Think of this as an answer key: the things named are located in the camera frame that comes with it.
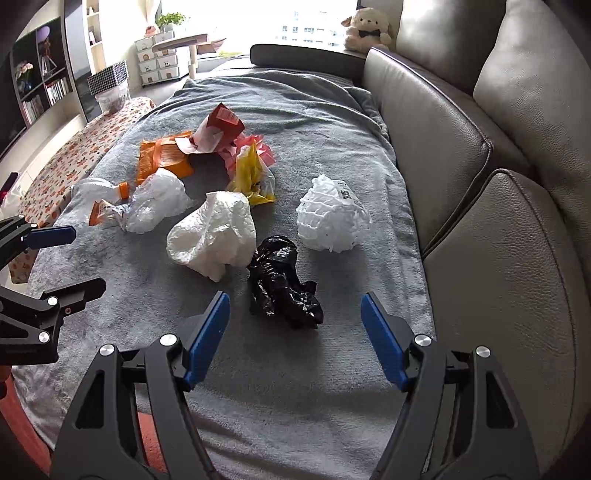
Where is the clear bottle orange cap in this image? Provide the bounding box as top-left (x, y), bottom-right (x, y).
top-left (71, 177), bottom-right (131, 214)

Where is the clear orange snack wrapper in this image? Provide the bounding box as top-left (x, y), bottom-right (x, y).
top-left (88, 200), bottom-right (128, 231)

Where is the black plastic bag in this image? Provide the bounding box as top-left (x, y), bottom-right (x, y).
top-left (247, 235), bottom-right (324, 330)

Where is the white plastic bag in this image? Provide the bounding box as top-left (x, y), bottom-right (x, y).
top-left (166, 191), bottom-right (256, 282)

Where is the clear plastic bag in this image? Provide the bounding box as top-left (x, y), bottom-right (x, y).
top-left (124, 168), bottom-right (194, 234)

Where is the white foam net wrap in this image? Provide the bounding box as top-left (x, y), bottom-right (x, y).
top-left (297, 175), bottom-right (373, 253)

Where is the orange snack bag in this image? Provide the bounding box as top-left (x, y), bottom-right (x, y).
top-left (136, 131), bottom-right (194, 186)

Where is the yellow plastic wrapper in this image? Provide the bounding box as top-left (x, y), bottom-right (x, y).
top-left (226, 141), bottom-right (276, 207)

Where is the pink plastic bag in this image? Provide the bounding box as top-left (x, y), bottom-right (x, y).
top-left (218, 133), bottom-right (276, 179)

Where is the orange floral tablecloth table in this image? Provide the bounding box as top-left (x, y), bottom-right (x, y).
top-left (8, 96), bottom-right (157, 285)

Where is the black television screen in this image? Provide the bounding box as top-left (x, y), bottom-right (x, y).
top-left (0, 57), bottom-right (26, 157)

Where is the dark bookshelf unit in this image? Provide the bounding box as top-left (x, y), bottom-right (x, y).
top-left (8, 17), bottom-right (73, 128)

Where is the clear plastic jar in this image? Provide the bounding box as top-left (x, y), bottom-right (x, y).
top-left (95, 84), bottom-right (129, 116)

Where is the grey fleece blanket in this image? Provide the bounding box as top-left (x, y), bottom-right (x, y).
top-left (13, 71), bottom-right (433, 479)

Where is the black white checkered box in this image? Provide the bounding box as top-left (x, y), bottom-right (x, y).
top-left (87, 60), bottom-right (128, 96)

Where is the red white snack bag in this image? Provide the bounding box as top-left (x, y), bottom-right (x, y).
top-left (174, 103), bottom-right (245, 155)

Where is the white drawer cabinet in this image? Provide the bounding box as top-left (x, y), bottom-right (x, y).
top-left (134, 31), bottom-right (180, 87)

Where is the small round side table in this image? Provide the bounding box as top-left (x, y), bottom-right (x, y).
top-left (152, 34), bottom-right (207, 80)

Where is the green potted plant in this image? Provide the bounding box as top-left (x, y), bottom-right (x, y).
top-left (156, 12), bottom-right (187, 32)

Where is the grey leather sofa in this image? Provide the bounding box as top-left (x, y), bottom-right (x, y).
top-left (250, 1), bottom-right (590, 479)

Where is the white plush sheep toy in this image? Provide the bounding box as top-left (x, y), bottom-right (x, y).
top-left (342, 7), bottom-right (393, 54)

